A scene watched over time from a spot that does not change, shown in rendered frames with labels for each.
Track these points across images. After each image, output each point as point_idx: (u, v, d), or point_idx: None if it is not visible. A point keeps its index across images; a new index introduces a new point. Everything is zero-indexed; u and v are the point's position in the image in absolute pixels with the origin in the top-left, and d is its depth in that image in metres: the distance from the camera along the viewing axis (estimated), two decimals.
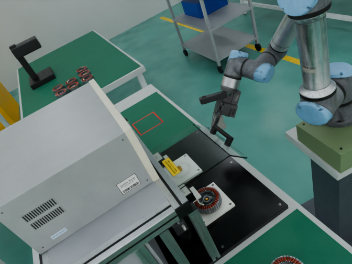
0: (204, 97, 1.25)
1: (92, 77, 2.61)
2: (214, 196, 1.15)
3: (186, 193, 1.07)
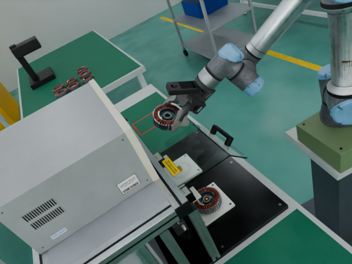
0: (174, 87, 0.99)
1: (92, 77, 2.61)
2: (214, 196, 1.15)
3: (186, 193, 1.07)
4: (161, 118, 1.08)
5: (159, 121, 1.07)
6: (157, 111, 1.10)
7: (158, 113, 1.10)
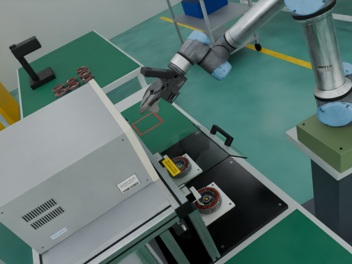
0: (149, 68, 1.02)
1: (92, 77, 2.61)
2: (214, 196, 1.15)
3: (186, 193, 1.07)
4: None
5: None
6: None
7: None
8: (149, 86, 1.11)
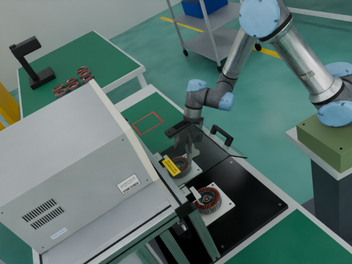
0: (171, 131, 1.23)
1: (92, 77, 2.61)
2: (214, 196, 1.15)
3: (186, 193, 1.07)
4: None
5: None
6: None
7: None
8: None
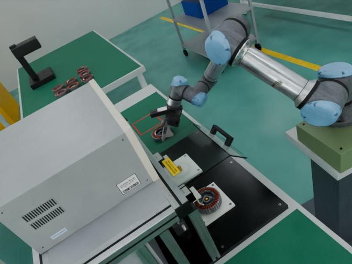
0: (153, 112, 1.55)
1: (92, 77, 2.61)
2: (214, 196, 1.15)
3: (186, 193, 1.07)
4: (156, 134, 1.63)
5: (154, 136, 1.62)
6: (154, 131, 1.66)
7: (155, 132, 1.65)
8: None
